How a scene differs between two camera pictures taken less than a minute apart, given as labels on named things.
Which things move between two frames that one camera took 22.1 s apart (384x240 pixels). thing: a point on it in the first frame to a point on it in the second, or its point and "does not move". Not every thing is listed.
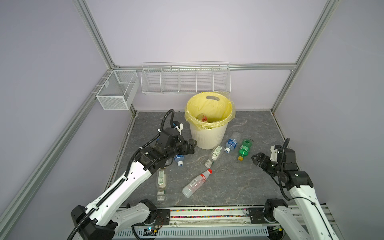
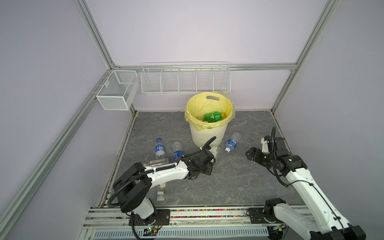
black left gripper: x=185 y=150 to x=208 y=172
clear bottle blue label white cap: x=232 y=143 does not move
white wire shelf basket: x=185 y=77 does not move
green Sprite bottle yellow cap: x=244 y=148 to x=214 y=116
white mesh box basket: x=120 y=91 does not move
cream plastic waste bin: x=208 y=114 does not move
